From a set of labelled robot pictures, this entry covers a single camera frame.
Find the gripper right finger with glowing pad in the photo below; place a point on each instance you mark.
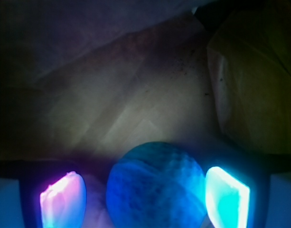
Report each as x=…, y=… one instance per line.
x=249, y=191

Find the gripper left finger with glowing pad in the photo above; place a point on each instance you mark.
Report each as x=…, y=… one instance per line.
x=41, y=194

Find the blue textured ball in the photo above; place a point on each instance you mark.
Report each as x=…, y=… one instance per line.
x=156, y=185

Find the brown paper bag liner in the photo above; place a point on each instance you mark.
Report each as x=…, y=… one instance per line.
x=90, y=79

